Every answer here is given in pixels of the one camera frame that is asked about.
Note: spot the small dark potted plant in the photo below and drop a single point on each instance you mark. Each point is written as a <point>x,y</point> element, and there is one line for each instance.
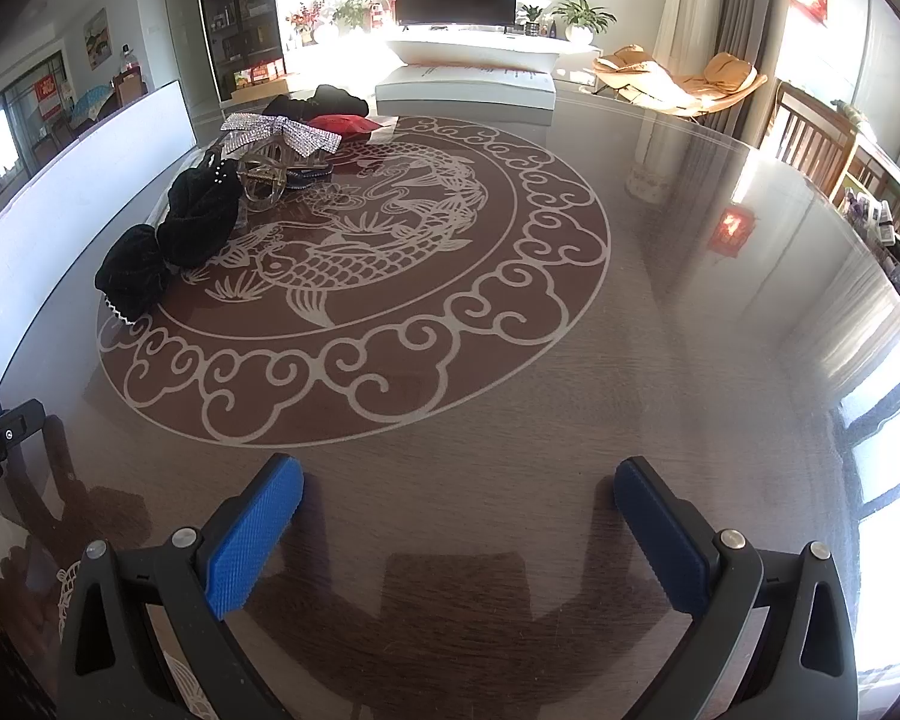
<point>531,16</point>

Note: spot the rhinestone bow hair clip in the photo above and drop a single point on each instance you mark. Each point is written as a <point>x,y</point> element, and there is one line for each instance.
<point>285,131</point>

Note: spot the dining table with blue cloth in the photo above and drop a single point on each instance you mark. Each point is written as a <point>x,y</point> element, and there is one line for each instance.
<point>90,101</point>

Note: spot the bushy green plant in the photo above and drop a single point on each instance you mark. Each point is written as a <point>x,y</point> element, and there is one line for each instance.
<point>352,13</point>

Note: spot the wooden shelf with small items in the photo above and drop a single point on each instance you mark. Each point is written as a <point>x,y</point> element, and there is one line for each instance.
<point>889,217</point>

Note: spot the black cloth hair accessory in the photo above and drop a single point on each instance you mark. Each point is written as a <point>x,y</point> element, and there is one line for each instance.
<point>319,101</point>

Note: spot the orange lounge chair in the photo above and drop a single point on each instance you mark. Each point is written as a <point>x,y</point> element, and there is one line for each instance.
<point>679,86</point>

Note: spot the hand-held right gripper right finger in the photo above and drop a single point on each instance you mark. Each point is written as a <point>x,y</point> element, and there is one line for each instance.
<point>660,532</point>

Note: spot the black studded velvet headband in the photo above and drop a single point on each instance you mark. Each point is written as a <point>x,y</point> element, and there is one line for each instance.
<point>199,214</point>

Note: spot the dark glass display cabinet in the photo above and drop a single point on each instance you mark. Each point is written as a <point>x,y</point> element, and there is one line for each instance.
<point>240,11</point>

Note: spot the clear hair claw clip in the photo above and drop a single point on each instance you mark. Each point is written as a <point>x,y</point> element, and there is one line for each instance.
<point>266,176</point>

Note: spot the framed wall painting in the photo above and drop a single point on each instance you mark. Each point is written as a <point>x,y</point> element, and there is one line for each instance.
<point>96,36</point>

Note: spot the red flower arrangement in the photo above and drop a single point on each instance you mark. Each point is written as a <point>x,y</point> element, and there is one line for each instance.
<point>304,19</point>

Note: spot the red window poster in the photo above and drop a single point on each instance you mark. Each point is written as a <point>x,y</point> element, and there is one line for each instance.
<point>47,97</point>

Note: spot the black velvet scrunchie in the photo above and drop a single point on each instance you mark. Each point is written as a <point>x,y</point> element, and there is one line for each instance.
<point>135,270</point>

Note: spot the flat white box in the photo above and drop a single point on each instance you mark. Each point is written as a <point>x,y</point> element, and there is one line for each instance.
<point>465,94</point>

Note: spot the red snack packet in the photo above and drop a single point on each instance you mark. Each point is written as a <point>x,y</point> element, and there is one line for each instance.
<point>343,124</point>

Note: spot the dark rhinestone barrette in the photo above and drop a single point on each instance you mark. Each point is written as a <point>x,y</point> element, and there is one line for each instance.
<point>307,176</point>

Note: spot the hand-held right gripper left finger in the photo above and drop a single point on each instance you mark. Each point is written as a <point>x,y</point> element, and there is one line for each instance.
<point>255,540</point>

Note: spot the white television stand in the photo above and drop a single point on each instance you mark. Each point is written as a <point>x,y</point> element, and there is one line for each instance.
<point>480,45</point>

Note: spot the green plant white pot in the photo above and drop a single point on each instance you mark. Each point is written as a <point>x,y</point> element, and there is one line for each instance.
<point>581,19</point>

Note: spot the grey curtain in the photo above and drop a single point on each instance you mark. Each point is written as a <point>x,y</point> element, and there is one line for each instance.
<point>750,0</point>

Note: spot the wooden slatted chair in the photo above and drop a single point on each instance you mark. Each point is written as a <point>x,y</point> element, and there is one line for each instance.
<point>810,131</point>

